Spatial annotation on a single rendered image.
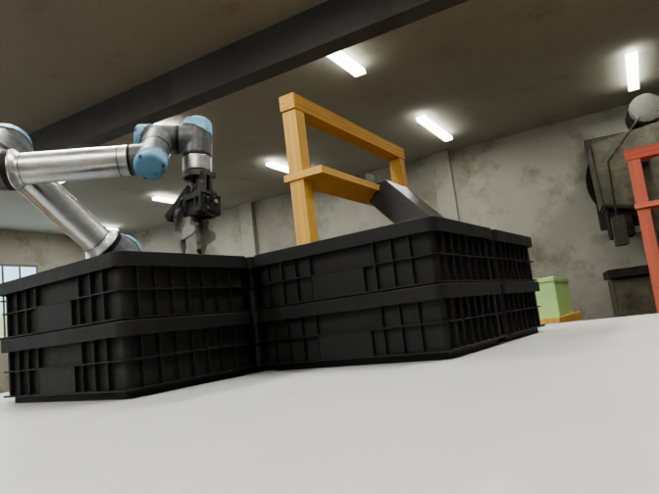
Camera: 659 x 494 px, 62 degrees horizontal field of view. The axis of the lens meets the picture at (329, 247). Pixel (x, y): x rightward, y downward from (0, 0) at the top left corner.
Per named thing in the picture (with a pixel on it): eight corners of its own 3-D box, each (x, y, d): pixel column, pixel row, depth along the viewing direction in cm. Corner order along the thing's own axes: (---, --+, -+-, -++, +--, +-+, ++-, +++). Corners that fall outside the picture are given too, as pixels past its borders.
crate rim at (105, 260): (-6, 297, 108) (-6, 284, 108) (127, 293, 132) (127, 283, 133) (118, 265, 86) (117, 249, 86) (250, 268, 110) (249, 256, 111)
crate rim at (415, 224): (250, 268, 110) (249, 256, 111) (334, 270, 135) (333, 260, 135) (434, 229, 88) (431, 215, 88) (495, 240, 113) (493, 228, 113)
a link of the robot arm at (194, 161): (176, 158, 143) (200, 168, 150) (176, 174, 142) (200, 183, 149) (195, 150, 139) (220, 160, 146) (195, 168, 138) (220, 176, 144)
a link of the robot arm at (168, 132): (129, 133, 135) (176, 135, 136) (136, 119, 144) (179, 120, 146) (132, 164, 139) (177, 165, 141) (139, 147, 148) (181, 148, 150)
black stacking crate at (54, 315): (-3, 346, 107) (-5, 287, 108) (130, 333, 131) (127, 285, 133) (122, 326, 85) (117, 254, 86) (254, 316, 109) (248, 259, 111)
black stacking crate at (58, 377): (-2, 405, 105) (-4, 341, 107) (133, 380, 130) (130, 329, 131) (126, 400, 83) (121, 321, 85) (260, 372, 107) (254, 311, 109)
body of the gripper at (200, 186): (198, 212, 134) (199, 165, 137) (175, 219, 139) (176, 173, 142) (222, 218, 141) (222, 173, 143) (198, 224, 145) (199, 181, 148)
